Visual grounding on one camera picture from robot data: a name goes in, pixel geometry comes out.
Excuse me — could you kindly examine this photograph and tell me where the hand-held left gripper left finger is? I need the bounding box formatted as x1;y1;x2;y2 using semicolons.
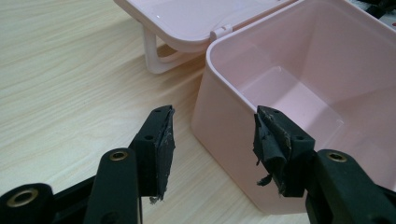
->
128;105;177;205

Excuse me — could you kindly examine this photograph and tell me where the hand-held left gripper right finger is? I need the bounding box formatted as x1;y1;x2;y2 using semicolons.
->
252;105;317;199

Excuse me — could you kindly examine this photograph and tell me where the pink storage box white handle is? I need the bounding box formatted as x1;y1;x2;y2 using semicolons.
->
113;0;396;217

